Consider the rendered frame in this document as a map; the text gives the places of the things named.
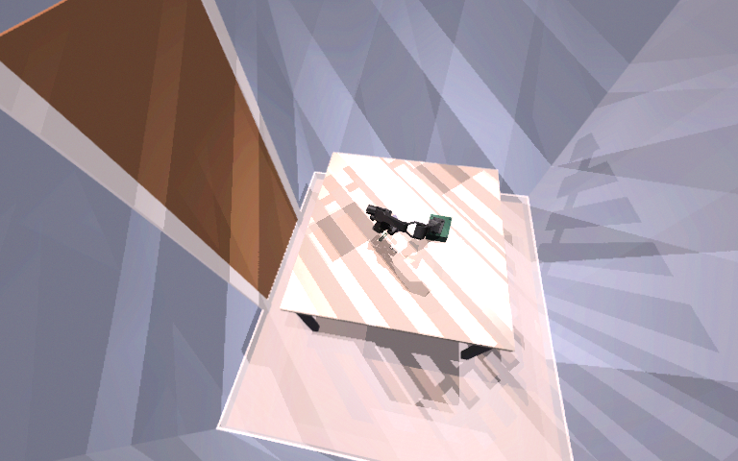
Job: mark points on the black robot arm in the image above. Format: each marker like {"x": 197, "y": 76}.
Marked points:
{"x": 383, "y": 215}

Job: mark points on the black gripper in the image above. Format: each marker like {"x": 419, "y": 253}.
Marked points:
{"x": 390, "y": 230}

